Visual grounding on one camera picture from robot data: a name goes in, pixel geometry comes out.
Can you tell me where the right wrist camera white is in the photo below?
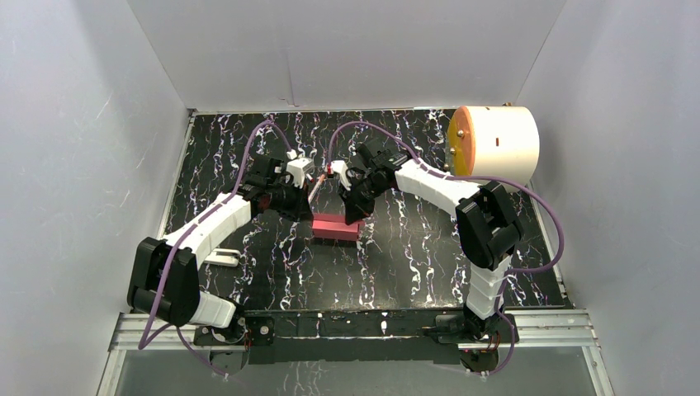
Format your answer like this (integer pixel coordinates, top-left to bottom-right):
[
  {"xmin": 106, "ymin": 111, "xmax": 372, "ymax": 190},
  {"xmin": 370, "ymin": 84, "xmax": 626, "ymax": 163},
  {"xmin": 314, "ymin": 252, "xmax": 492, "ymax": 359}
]
[{"xmin": 327, "ymin": 160, "xmax": 352, "ymax": 191}]

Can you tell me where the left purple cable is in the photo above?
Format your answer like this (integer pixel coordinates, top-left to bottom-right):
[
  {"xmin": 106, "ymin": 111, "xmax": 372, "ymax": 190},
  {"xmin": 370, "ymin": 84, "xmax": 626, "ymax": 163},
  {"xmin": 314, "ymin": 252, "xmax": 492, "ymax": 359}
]
[{"xmin": 137, "ymin": 120, "xmax": 296, "ymax": 378}]

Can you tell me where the white cylindrical drum device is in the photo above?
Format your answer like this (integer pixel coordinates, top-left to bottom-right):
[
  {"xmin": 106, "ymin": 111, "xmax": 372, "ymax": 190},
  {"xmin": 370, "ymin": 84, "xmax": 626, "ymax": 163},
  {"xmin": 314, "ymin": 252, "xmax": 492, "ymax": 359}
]
[{"xmin": 445, "ymin": 106, "xmax": 540, "ymax": 185}]

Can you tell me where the pink cardboard box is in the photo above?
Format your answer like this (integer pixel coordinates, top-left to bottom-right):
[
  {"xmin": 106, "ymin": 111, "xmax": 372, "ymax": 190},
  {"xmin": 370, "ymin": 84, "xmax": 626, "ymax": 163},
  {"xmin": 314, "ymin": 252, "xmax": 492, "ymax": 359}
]
[{"xmin": 311, "ymin": 213, "xmax": 365, "ymax": 242}]

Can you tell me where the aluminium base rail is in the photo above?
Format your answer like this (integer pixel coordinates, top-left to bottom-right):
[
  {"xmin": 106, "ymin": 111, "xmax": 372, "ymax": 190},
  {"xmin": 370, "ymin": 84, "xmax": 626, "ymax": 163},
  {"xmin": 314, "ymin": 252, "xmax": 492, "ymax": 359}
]
[{"xmin": 109, "ymin": 311, "xmax": 600, "ymax": 352}]

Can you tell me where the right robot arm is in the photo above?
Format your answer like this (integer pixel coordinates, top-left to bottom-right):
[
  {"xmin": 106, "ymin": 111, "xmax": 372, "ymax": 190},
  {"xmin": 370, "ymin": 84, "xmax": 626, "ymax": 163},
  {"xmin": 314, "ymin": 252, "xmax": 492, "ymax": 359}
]
[{"xmin": 327, "ymin": 139, "xmax": 523, "ymax": 342}]

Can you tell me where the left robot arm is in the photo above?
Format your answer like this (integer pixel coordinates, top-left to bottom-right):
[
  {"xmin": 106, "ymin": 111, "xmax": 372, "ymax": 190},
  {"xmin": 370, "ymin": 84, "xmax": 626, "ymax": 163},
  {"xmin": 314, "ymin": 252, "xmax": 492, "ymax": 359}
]
[{"xmin": 126, "ymin": 156, "xmax": 314, "ymax": 343}]

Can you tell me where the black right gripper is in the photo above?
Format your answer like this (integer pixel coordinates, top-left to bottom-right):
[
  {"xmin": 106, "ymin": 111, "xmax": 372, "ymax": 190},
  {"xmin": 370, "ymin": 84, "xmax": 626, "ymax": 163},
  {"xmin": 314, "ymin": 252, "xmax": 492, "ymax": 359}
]
[{"xmin": 337, "ymin": 174, "xmax": 389, "ymax": 225}]

